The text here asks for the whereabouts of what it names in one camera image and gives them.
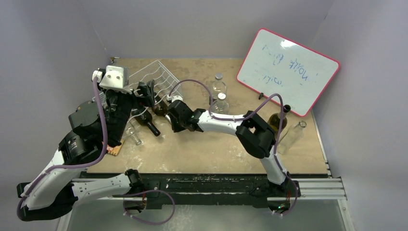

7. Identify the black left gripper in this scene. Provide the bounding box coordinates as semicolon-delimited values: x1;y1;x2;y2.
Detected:
98;78;155;143

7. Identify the pink framed whiteboard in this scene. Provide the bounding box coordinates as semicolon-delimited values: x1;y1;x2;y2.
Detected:
237;28;340;116

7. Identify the dark green wine bottle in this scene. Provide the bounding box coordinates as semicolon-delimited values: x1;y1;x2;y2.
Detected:
131;110;161;137

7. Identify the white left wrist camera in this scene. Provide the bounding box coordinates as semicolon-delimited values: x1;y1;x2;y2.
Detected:
91;65;132;93

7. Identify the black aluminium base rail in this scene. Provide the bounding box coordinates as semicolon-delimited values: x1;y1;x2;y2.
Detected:
70;173;346;211

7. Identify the round clear bottle silver cap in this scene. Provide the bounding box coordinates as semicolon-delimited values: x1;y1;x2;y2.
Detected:
211;93;230;115

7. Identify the tall clear bottle silver cap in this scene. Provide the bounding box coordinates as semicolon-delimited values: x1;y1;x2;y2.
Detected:
209;73;227;104

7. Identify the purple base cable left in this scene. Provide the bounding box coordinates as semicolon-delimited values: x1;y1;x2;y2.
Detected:
123;189;176;226

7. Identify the dark wine bottle foil neck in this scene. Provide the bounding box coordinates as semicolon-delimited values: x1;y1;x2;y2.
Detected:
268;104;291;136

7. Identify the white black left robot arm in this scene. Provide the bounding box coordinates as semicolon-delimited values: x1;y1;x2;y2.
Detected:
17;83;145;221

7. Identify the olive wine bottle beige label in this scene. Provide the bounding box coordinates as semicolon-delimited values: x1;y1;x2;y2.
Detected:
152;101;171;123

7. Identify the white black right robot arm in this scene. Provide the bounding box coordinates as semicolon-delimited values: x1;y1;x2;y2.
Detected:
167;100;289;196

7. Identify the white wire wine rack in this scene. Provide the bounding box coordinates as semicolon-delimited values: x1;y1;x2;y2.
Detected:
129;60;179;121

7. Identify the clear glass bottle lying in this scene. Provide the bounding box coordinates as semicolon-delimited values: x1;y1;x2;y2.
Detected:
277;120;307;154

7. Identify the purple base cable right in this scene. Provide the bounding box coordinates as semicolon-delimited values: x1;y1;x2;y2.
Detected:
271;191;303;218

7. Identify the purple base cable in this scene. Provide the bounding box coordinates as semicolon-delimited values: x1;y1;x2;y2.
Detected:
123;189;176;226
271;191;303;218

